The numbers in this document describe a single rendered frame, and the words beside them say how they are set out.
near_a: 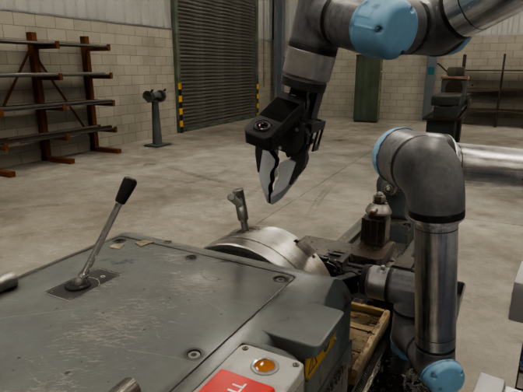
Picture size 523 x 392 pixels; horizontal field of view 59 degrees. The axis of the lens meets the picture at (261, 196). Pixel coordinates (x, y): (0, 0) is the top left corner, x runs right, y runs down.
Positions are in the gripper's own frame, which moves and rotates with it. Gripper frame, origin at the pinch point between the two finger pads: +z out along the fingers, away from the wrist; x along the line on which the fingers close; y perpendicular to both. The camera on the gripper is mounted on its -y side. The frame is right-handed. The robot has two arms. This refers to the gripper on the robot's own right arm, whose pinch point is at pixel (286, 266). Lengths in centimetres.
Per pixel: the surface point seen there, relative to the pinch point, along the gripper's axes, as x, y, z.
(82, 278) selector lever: 19, -55, 5
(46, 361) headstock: 18, -69, -6
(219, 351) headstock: 18, -59, -20
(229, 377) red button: 19, -63, -24
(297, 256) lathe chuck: 13.0, -21.0, -12.4
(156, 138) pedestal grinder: -92, 621, 592
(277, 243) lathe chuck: 15.0, -21.5, -8.3
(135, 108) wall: -37, 661, 681
